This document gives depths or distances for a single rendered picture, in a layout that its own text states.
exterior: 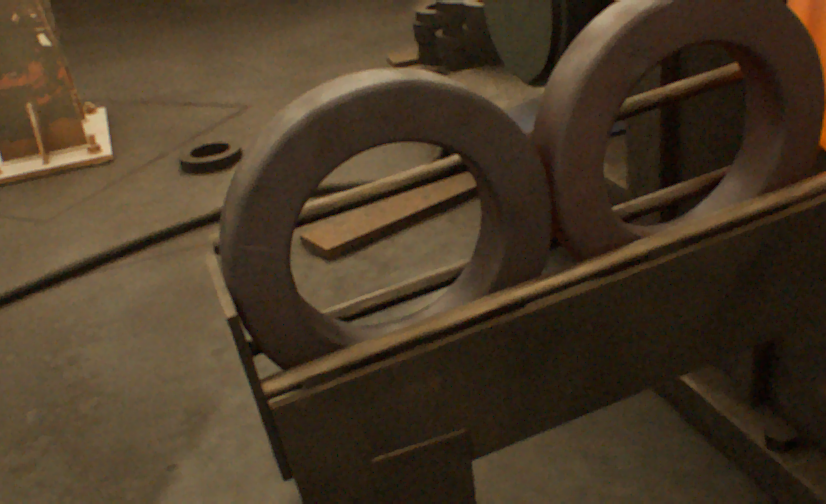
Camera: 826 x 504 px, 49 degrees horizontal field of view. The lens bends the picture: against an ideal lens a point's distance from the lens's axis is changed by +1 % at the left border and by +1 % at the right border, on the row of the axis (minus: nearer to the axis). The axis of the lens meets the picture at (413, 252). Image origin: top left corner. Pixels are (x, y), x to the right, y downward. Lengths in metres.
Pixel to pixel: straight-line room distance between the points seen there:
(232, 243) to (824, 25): 0.39
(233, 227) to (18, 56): 2.56
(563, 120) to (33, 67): 2.59
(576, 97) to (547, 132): 0.03
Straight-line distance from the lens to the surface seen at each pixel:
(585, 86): 0.49
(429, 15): 2.79
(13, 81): 3.01
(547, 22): 1.82
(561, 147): 0.49
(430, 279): 0.54
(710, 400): 1.37
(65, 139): 3.05
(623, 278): 0.52
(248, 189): 0.44
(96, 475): 1.54
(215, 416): 1.57
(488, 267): 0.51
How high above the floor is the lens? 0.89
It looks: 27 degrees down
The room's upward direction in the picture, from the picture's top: 8 degrees counter-clockwise
